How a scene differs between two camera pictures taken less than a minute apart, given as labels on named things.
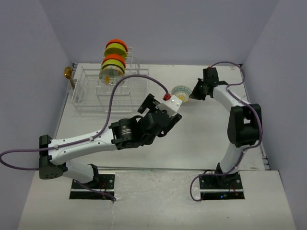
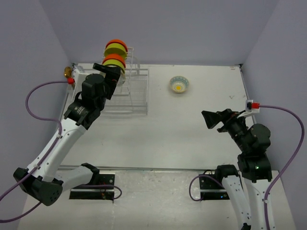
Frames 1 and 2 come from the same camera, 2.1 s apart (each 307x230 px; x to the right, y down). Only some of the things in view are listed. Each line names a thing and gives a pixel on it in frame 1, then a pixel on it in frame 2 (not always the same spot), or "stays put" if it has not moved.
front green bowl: x=113 y=62 stays put
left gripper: x=150 y=103 -> x=108 y=71
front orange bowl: x=114 y=56 stays put
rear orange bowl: x=118 y=41 stays put
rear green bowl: x=115 y=48 stays put
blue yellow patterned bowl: x=182 y=92 -> x=179 y=84
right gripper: x=195 y=94 -> x=213 y=118
